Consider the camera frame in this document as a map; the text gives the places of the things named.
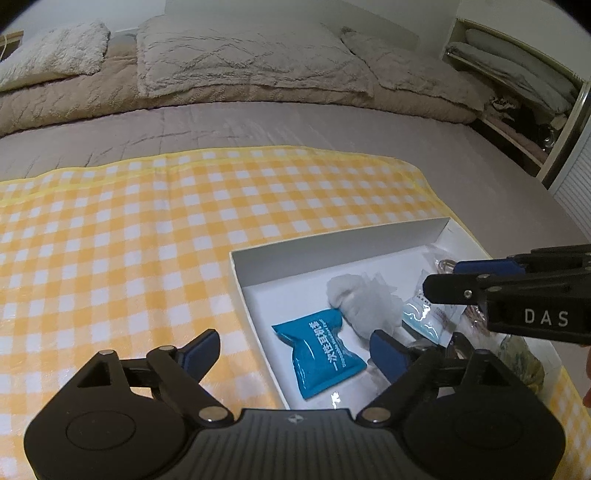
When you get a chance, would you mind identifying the white light-blue sachet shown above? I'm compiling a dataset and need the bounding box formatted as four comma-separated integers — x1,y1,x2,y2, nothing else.
402,270,465,347

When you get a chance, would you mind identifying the blue foil sachet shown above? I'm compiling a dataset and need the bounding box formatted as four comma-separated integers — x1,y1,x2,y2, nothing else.
272,309,367,400

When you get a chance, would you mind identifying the blue floral fabric pouch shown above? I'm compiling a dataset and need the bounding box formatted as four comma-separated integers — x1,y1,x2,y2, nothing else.
497,335,545,395

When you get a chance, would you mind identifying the grey bed sheet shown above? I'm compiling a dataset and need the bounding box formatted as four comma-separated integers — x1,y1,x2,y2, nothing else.
1,103,584,257

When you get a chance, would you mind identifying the yellow checkered blanket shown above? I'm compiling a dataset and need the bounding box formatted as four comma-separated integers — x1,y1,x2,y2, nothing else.
0,144,591,480

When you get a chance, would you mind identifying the white cardboard box tray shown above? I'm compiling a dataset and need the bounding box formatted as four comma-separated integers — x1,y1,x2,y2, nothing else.
228,216,569,411

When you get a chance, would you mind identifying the right storage shelf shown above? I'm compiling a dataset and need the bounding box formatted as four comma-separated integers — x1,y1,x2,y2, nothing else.
442,17,590,187

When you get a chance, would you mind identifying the folded grey bedding stack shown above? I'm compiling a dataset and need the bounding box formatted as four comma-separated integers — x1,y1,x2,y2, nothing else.
446,29,578,115

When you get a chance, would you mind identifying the beige right pillow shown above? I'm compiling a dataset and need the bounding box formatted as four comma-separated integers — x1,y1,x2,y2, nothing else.
341,29,484,112

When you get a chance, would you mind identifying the folded tan quilt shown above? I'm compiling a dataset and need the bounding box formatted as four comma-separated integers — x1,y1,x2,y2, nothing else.
1,40,477,137

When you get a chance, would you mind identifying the large beige middle pillow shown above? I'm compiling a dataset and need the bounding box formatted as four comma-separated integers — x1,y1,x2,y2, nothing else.
136,14,374,98

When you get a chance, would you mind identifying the fluffy white pillow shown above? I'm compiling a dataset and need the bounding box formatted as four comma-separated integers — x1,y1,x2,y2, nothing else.
1,20,110,92

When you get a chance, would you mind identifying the wooden bedside shelf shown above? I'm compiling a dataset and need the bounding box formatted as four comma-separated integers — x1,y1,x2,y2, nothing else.
0,30,24,61

